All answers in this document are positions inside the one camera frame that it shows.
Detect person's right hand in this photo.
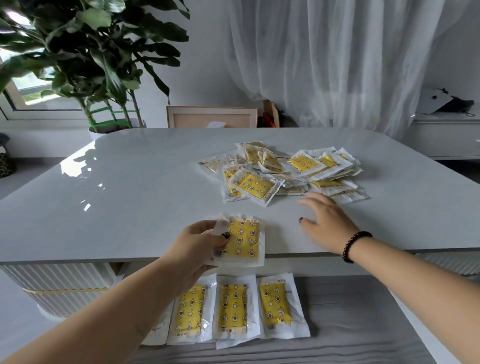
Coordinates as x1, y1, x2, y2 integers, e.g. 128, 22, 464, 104
298, 192, 361, 260

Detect person's left hand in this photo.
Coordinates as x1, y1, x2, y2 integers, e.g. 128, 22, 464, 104
161, 219, 230, 299

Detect yellow patterned single sachet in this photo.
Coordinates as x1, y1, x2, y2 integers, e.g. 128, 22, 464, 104
214, 213, 268, 269

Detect person's left forearm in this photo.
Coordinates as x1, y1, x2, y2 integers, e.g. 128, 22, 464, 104
0, 259, 196, 364

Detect person's right forearm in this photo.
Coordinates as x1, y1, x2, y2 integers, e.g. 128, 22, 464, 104
350, 236, 480, 343

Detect pile of yellow packets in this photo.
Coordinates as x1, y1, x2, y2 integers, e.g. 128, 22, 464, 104
196, 141, 371, 208

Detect grey wooden bench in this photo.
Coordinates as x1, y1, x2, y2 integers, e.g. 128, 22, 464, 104
127, 275, 452, 364

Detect brown cardboard box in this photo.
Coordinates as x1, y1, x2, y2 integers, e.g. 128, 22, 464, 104
262, 99, 281, 128

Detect white ribbed table base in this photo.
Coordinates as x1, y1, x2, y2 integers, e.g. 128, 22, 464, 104
413, 252, 480, 278
0, 262, 118, 324

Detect white plant pot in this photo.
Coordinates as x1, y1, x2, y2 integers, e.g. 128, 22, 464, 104
88, 125, 148, 142

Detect white low cabinet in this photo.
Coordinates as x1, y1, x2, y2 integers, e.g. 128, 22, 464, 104
405, 112, 480, 161

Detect white sheer curtain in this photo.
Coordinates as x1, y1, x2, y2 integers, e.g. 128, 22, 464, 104
221, 0, 480, 140

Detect white paper bag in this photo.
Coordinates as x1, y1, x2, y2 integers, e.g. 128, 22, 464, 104
415, 88, 454, 115

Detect black bag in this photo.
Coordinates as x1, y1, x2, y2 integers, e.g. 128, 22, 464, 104
442, 95, 476, 114

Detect leopard print basket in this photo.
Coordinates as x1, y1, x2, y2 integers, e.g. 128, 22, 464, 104
0, 133, 18, 179

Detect large green leafy plant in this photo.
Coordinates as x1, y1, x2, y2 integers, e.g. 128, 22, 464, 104
0, 0, 191, 130

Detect black bead bracelet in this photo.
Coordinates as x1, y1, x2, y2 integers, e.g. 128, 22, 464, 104
343, 231, 373, 264

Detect wooden picture frame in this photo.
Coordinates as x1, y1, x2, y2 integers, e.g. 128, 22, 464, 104
166, 105, 259, 129

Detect window with white frame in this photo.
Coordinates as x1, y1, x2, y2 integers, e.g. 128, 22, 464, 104
0, 47, 92, 121

